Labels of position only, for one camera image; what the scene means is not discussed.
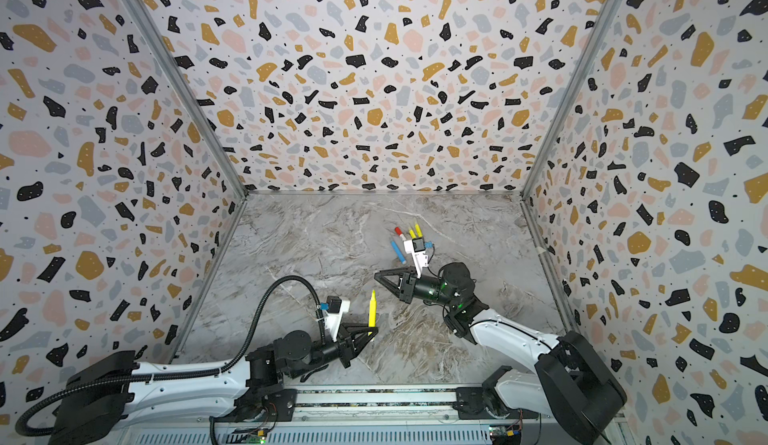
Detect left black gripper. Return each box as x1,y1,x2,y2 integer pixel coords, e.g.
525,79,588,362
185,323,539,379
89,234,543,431
289,322,377,382

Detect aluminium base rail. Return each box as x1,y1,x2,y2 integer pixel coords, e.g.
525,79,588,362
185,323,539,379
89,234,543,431
116,383,628,445

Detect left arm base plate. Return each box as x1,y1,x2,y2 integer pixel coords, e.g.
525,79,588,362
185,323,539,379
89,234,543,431
216,389,298,423

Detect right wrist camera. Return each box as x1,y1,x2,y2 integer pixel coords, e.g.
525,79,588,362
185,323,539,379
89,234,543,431
403,237,433,278

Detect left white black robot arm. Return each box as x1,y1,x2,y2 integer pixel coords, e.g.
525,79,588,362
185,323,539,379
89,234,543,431
50,324,378,444

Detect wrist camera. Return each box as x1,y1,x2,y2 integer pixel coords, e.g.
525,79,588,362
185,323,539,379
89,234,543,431
403,237,433,278
320,295,350,342

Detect blue pen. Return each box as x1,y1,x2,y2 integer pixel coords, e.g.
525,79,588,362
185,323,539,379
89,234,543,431
390,240,407,265

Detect black corrugated cable conduit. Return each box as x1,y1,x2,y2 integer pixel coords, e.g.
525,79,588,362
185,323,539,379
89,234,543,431
14,275,324,438

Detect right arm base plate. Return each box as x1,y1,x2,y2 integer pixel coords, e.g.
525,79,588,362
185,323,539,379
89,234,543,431
453,387,520,420

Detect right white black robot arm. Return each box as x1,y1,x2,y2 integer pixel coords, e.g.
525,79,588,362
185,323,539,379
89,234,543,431
374,262,627,444

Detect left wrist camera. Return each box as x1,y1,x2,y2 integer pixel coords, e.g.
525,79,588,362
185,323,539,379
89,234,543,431
320,295,350,342

